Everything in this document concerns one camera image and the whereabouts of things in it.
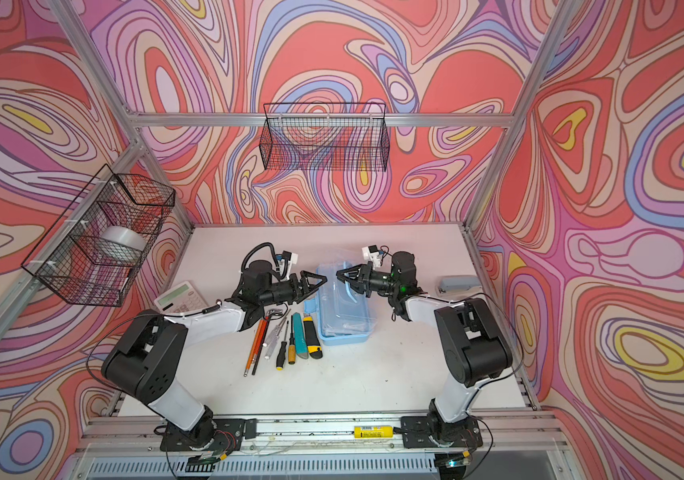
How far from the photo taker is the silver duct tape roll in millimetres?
712

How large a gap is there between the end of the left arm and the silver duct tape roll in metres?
0.26

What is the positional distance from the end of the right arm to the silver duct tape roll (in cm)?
52

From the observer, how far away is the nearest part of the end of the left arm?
703 millimetres
